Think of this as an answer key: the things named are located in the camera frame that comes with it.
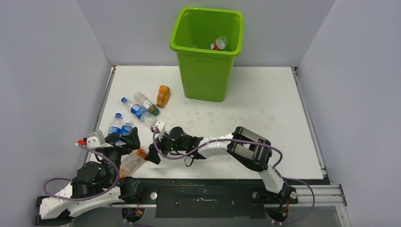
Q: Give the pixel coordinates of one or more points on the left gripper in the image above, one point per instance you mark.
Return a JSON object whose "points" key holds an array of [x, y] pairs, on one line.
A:
{"points": [[132, 142]]}

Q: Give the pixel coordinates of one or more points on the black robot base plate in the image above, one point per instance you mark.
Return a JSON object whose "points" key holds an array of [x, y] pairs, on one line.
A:
{"points": [[203, 198]]}

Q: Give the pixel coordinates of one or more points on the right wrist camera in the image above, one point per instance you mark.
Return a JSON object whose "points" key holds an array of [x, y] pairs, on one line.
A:
{"points": [[159, 128]]}

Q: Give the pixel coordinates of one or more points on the small orange juice bottle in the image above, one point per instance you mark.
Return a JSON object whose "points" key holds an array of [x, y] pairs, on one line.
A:
{"points": [[163, 96]]}

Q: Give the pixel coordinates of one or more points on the orange label bottle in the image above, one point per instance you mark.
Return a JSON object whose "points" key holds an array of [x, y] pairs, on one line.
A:
{"points": [[131, 162]]}

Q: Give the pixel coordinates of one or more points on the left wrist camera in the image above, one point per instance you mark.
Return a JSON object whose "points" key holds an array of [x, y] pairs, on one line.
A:
{"points": [[94, 140]]}

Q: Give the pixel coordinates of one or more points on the red label bottle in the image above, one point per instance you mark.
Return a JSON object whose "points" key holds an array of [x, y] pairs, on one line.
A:
{"points": [[220, 44]]}

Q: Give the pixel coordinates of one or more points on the white cap blue label bottle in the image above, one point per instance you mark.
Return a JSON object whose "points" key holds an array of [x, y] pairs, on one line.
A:
{"points": [[126, 128]]}

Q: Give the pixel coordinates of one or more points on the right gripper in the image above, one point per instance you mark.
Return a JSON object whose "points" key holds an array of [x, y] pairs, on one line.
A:
{"points": [[153, 156]]}

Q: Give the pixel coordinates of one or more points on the blue cap water bottle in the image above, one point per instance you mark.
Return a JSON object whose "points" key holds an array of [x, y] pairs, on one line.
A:
{"points": [[115, 125]]}

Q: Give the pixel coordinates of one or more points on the blue label water bottle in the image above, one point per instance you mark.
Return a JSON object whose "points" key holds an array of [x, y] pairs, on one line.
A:
{"points": [[138, 111]]}

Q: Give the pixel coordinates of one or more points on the green plastic bin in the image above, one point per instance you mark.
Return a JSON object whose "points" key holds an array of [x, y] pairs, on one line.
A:
{"points": [[205, 73]]}

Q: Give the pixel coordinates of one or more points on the coffee bottle green cap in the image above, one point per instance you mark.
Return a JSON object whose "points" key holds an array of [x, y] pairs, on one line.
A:
{"points": [[146, 103]]}

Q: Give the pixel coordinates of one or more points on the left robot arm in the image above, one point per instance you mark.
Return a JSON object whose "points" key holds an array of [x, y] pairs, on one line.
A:
{"points": [[97, 183]]}

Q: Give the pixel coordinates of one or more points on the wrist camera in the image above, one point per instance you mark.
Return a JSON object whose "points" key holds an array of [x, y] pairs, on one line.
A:
{"points": [[159, 128], [94, 140]]}

